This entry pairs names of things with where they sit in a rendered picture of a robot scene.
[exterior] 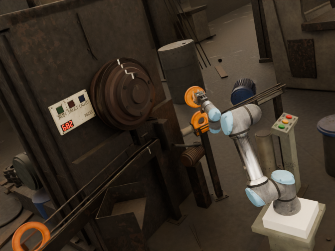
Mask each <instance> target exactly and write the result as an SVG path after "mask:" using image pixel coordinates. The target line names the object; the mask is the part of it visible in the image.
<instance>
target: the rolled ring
mask: <svg viewBox="0 0 335 251"><path fill-rule="evenodd" d="M31 228H36V229H38V230H40V231H41V233H42V236H43V240H42V243H41V245H40V247H39V248H38V249H40V248H41V247H42V246H43V245H44V244H45V243H46V242H47V241H48V240H49V239H50V232H49V230H48V228H47V227H46V226H45V225H44V224H42V223H40V222H28V223H25V224H23V225H21V226H20V227H19V228H18V229H17V230H16V231H15V233H14V235H13V237H12V248H13V251H24V250H23V249H22V248H21V246H20V238H21V236H22V234H23V233H24V232H25V231H26V230H28V229H31ZM38 249H36V250H35V251H37V250H38Z"/></svg>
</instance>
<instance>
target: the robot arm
mask: <svg viewBox="0 0 335 251"><path fill-rule="evenodd" d="M204 92H205V91H204V90H202V91H199V90H197V93H194V91H193V95H192V97H193V102H194V103H195V104H197V105H199V106H201V107H200V112H201V114H202V113H206V114H207V118H208V125H209V130H210V132H211V133H219V132H220V129H221V128H222V130H223V132H224V134H225V135H228V136H229V137H230V138H231V139H233V141H234V143H235V146H236V149H237V151H238V154H239V157H240V159H241V162H242V165H243V168H244V170H245V173H246V176H247V178H248V181H247V186H248V188H246V189H245V191H246V194H247V196H248V198H249V200H250V201H251V202H252V203H253V204H254V205H255V206H257V207H260V206H263V205H266V204H268V203H270V202H272V201H273V209H274V211H275V212H276V213H278V214H279V215H282V216H292V215H295V214H297V213H298V212H299V211H300V210H301V202H300V200H299V199H298V197H297V195H296V187H295V180H294V176H293V174H292V173H291V172H289V171H286V170H276V171H274V172H272V174H271V178H269V179H268V178H267V177H266V176H264V175H263V172H262V170H261V167H260V164H259V162H258V159H257V156H256V153H255V151H254V148H253V145H252V143H251V140H250V137H249V135H248V133H249V131H250V129H249V126H252V125H254V124H255V123H257V122H258V121H259V119H260V118H261V115H262V112H261V109H260V108H259V107H258V106H257V105H255V104H248V105H244V106H242V107H239V108H236V109H234V110H231V111H228V112H226V113H224V114H223V115H221V113H220V111H219V110H218V109H217V108H216V107H215V106H214V105H213V104H212V102H210V101H209V100H208V98H207V97H206V92H205V93H204Z"/></svg>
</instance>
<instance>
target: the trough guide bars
mask: <svg viewBox="0 0 335 251"><path fill-rule="evenodd" d="M280 84H281V83H279V84H277V85H274V86H272V87H270V88H268V89H266V90H264V91H262V92H260V93H258V94H256V95H254V96H252V97H250V98H248V99H246V100H244V101H242V102H240V103H238V104H236V105H234V106H232V107H230V108H228V109H226V110H224V111H222V112H221V113H222V115H223V114H224V113H226V112H225V111H227V110H229V109H231V108H233V107H235V106H237V107H235V108H233V109H231V110H234V109H236V108H239V107H242V106H244V105H248V104H250V103H251V104H255V105H257V106H259V105H258V102H259V101H261V100H263V99H265V98H267V97H269V96H271V95H273V94H275V93H277V92H279V91H281V90H282V91H283V93H285V92H286V91H285V88H286V86H285V85H286V84H284V85H280ZM274 87H275V88H274ZM272 88H273V89H272ZM280 88H281V89H280ZM270 89H271V90H270ZM268 90H269V91H268ZM275 90H277V91H275ZM266 91H267V92H266ZM273 91H275V92H273ZM264 92H265V93H264ZM272 92H273V93H272ZM262 93H263V94H262ZM270 93H271V94H270ZM260 94H261V95H260ZM268 94H269V95H268ZM258 95H259V96H258ZM266 95H267V96H266ZM256 96H257V97H256ZM264 96H265V97H264ZM254 97H255V98H254ZM262 97H263V98H262ZM252 98H253V99H252ZM260 98H261V99H260ZM258 99H259V100H258ZM248 100H249V101H248ZM246 101H247V102H246ZM244 102H245V103H244ZM242 103H243V104H242ZM240 104H241V105H240ZM238 105H239V106H238ZM231 110H229V111H231ZM206 125H207V126H206ZM204 126H205V127H204ZM208 126H209V125H208V123H206V124H204V125H202V126H200V127H198V128H196V129H195V130H196V132H199V134H200V135H202V132H201V130H203V129H205V128H207V127H208ZM202 127H203V128H202ZM200 128H201V129H200Z"/></svg>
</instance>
